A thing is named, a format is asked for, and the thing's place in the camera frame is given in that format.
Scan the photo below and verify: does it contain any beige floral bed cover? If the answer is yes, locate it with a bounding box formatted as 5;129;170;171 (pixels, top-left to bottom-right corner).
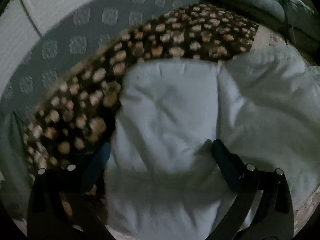
251;25;319;236

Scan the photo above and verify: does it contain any grey-blue folded quilt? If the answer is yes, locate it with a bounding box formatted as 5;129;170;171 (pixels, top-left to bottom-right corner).
205;0;319;57

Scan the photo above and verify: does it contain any white louvered wardrobe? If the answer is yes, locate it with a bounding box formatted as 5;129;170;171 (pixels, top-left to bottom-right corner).
1;0;91;91

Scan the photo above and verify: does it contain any light blue padded jacket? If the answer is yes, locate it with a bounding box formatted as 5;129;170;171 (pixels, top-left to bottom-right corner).
105;45;319;239

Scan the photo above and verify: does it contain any grey patterned bolster cushion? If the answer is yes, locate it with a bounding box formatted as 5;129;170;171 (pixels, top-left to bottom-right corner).
1;0;198;116

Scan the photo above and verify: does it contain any dark floral blanket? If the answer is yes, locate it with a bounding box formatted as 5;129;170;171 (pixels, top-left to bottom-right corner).
23;3;259;172

